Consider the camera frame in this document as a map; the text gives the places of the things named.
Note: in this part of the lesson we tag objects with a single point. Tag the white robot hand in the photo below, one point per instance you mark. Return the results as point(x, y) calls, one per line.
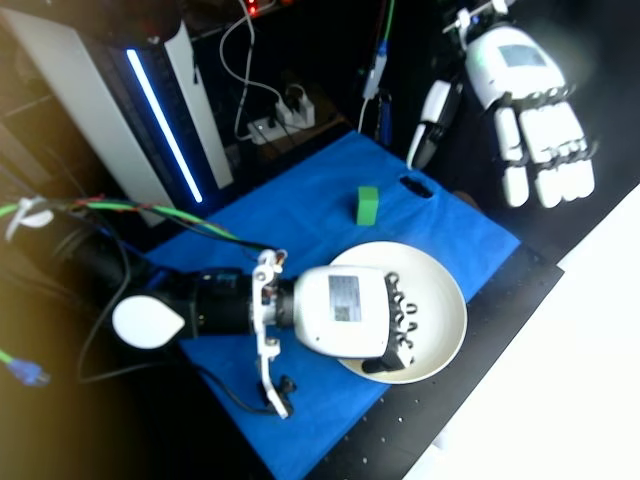
point(515, 75)
point(320, 310)

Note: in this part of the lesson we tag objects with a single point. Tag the green block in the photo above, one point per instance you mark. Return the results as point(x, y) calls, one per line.
point(367, 205)

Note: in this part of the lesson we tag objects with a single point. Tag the white round plate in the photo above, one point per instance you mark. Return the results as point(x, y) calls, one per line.
point(440, 300)

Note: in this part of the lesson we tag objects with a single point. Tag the blue fabric bag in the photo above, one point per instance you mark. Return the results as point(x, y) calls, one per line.
point(310, 200)

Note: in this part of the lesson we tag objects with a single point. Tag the white adapter with blue plug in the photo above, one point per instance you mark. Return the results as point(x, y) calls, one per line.
point(374, 75)

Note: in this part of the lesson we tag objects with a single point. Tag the white power strip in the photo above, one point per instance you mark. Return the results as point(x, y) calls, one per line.
point(295, 115)

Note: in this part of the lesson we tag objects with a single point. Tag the black device with red lights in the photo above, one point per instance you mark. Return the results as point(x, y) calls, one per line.
point(260, 6)

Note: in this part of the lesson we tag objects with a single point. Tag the white column with blue light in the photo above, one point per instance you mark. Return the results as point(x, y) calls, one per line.
point(75, 100)

